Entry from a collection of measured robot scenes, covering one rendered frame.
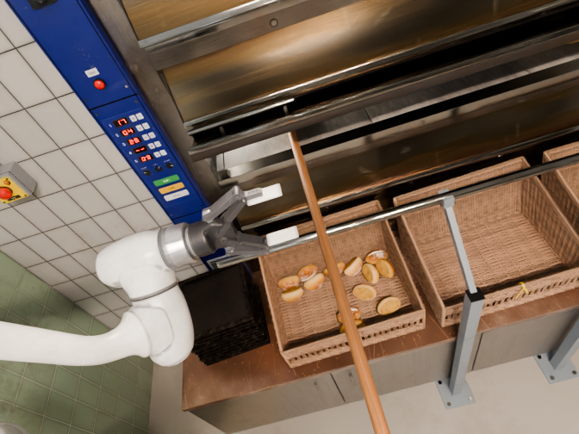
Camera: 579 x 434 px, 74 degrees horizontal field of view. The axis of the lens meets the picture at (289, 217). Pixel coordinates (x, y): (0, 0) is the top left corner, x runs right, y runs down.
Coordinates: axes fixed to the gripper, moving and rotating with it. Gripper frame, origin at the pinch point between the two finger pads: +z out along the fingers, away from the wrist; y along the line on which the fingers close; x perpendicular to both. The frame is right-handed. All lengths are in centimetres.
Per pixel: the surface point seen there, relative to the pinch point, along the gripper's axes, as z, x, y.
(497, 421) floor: 56, 20, 150
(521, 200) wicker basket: 92, -46, 85
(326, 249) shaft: 5.9, -9.3, 28.8
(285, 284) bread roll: -17, -39, 85
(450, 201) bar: 44, -17, 34
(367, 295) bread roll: 16, -24, 87
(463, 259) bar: 44, -5, 47
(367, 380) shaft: 6.3, 27.0, 28.9
